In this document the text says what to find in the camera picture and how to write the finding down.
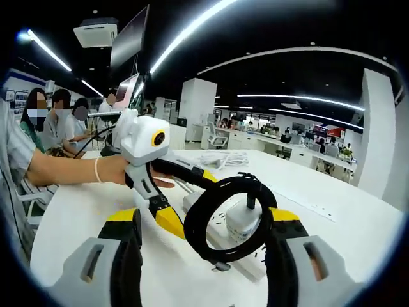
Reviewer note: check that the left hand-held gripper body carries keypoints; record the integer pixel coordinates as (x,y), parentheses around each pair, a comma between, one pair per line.
(140,144)

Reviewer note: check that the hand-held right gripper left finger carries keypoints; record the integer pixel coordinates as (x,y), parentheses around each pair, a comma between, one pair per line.
(86,275)

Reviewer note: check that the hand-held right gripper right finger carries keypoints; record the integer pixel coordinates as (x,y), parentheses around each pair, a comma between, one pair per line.
(294,275)

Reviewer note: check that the white power strip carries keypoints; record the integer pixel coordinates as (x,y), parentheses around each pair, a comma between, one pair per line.
(220,224)

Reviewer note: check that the white charger adapter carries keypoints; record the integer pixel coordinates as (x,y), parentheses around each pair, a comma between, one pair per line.
(239,220)

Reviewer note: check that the white desk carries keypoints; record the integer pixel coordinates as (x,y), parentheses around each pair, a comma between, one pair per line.
(80,208)

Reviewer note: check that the person's left hand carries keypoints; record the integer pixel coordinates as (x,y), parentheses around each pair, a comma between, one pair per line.
(115,171)

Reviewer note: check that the small black box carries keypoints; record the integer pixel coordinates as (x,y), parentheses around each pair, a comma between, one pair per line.
(181,121)

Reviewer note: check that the white wristband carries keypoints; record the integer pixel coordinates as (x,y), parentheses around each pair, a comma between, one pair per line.
(98,169)

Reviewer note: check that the white office chair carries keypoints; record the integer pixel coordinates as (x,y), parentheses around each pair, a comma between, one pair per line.
(217,136)

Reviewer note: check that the open laptop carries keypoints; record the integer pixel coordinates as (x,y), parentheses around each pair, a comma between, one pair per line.
(126,91)

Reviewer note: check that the row of white office desks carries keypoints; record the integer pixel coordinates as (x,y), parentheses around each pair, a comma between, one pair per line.
(271,144)

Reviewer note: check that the large dark monitor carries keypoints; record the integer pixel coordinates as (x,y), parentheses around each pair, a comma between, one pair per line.
(129,38)

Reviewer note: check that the white ceiling air conditioner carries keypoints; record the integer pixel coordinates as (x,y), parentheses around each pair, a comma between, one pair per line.
(96,33)

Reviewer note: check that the person's striped shirt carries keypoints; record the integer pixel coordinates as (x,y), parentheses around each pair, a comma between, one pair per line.
(12,147)

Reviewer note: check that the group of distant office workers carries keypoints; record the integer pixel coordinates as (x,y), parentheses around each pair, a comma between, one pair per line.
(332,147)

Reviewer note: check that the wall photo board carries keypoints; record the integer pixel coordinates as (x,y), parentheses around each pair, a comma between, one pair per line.
(17,102)

